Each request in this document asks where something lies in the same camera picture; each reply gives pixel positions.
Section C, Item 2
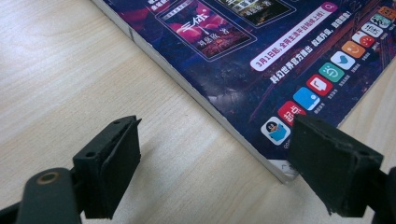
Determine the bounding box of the dark illustrated magazine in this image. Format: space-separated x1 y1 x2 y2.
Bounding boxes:
92 0 396 185

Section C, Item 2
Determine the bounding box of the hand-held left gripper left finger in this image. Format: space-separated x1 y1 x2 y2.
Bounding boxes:
72 115 143 219

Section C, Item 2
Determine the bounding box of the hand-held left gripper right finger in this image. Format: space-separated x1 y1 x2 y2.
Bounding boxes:
287 114 385 218

